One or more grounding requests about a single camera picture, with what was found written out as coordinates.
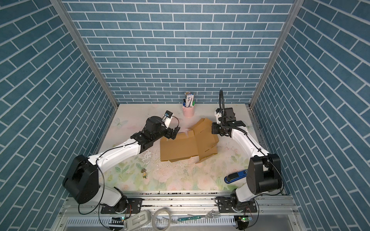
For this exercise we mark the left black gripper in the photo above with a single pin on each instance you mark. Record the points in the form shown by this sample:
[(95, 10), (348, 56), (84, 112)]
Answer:
[(169, 134)]

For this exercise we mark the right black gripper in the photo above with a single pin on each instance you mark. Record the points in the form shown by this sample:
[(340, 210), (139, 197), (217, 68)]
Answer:
[(214, 127)]

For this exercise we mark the brown cardboard paper box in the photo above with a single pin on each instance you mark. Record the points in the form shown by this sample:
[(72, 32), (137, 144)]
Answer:
[(198, 141)]

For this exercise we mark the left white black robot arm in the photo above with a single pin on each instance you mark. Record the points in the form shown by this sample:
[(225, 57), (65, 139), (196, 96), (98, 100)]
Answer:
[(82, 178)]

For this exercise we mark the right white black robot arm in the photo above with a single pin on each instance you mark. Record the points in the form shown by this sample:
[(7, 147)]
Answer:
[(264, 169)]

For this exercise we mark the pink pen holder cup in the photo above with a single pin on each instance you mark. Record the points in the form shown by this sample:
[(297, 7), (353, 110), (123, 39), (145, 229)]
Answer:
[(188, 111)]

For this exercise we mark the floral table mat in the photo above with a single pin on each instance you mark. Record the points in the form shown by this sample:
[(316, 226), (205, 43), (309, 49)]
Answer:
[(183, 175)]

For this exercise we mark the blue black stapler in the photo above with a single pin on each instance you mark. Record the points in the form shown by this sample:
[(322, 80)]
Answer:
[(233, 177)]

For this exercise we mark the silver fork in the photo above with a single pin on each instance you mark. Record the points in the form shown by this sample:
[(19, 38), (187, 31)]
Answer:
[(210, 215)]

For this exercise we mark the white plastic device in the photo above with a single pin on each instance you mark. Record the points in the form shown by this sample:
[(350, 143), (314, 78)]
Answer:
[(137, 221)]

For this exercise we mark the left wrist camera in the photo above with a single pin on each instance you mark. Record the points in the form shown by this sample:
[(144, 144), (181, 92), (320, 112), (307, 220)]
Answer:
[(167, 118)]

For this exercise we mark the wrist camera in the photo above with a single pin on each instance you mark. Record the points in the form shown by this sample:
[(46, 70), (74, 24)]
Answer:
[(219, 114), (167, 118)]

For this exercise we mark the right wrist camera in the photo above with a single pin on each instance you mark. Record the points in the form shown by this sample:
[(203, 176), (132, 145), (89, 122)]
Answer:
[(219, 114)]

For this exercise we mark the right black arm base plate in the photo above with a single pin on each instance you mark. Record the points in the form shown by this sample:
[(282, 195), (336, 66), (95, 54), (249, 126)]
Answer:
[(232, 205)]

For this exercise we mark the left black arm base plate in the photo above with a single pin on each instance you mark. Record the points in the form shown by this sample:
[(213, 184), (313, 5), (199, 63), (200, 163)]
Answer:
[(124, 206)]

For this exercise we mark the aluminium frame rail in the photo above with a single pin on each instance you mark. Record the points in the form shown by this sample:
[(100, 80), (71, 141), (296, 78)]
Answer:
[(275, 213)]

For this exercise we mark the green handled tool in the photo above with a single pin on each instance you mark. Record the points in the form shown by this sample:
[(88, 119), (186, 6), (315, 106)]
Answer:
[(189, 218)]

